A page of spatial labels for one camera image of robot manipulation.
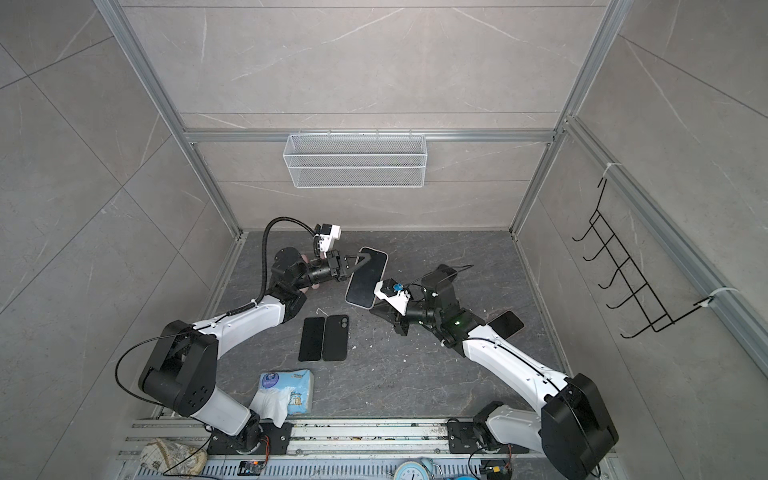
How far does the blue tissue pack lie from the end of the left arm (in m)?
0.31

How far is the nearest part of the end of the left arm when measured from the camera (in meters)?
0.69

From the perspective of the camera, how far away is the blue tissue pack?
0.73 meters
